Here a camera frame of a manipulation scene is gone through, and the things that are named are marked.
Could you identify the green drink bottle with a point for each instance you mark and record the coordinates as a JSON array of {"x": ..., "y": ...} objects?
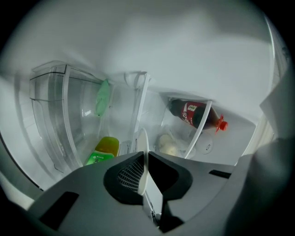
[{"x": 106, "y": 145}]

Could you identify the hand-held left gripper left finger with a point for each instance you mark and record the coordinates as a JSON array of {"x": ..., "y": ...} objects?
[{"x": 92, "y": 202}]

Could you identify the round thermostat dial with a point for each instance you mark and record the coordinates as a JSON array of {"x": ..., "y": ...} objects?
[{"x": 206, "y": 145}]

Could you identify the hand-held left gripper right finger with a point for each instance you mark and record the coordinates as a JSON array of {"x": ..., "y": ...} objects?
[{"x": 196, "y": 184}]

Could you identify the clear fridge door shelf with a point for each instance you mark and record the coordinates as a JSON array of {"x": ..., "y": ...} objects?
[{"x": 50, "y": 103}]

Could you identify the clear bag of food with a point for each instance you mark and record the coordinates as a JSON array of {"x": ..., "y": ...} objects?
[{"x": 168, "y": 144}]

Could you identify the green plastic bag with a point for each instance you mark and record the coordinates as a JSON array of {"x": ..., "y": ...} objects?
[{"x": 102, "y": 99}]

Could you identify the white refrigerator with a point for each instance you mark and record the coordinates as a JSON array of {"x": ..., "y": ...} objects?
[{"x": 161, "y": 46}]

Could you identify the white round plate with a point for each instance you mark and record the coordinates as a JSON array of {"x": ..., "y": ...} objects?
[{"x": 144, "y": 143}]

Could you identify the red-cap cola bottle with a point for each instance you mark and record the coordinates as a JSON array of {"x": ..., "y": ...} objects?
[{"x": 191, "y": 113}]

